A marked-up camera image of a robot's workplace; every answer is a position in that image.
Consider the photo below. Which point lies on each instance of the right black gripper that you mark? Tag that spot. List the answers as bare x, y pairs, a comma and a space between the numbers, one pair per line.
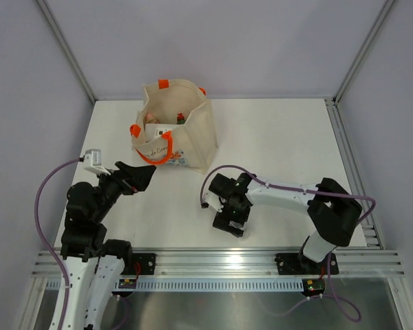
221, 219

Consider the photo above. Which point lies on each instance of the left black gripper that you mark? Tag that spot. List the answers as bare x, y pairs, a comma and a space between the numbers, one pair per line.
140, 176

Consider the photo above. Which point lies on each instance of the silver tube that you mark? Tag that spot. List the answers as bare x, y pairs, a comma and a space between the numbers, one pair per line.
240, 226

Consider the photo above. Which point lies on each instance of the white bottle black cap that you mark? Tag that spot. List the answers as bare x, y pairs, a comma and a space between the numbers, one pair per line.
159, 129

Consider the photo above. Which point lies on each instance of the peach bottle pink cap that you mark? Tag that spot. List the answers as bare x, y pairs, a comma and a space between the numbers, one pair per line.
150, 119

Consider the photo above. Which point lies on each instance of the green bottle red cap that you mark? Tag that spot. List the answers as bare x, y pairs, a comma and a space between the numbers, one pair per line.
180, 119

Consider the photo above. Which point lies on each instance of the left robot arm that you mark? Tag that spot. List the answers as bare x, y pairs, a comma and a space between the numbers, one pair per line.
89, 262

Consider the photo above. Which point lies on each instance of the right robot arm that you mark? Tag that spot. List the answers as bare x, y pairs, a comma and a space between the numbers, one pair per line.
333, 211

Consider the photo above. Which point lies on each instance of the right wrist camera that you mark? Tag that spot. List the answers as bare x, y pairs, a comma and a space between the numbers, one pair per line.
211, 201

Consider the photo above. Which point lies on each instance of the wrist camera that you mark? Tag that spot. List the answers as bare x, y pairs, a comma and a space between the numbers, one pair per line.
92, 162
211, 201

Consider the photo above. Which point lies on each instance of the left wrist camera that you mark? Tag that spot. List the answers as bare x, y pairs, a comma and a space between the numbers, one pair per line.
92, 162

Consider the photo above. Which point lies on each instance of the canvas bag orange handles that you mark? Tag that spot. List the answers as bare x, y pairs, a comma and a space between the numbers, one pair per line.
193, 144

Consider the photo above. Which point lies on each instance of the white slotted cable duct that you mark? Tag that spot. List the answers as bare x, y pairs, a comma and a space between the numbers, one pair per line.
210, 285

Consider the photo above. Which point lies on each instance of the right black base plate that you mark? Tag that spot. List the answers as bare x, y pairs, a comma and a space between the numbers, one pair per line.
295, 263

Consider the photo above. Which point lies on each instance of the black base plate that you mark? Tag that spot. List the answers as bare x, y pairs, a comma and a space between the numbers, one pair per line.
143, 263
295, 263

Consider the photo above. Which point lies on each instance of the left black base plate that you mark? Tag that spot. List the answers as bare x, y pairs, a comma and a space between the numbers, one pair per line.
143, 263

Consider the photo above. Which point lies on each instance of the aluminium mounting rail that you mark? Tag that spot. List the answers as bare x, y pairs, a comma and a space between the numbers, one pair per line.
261, 263

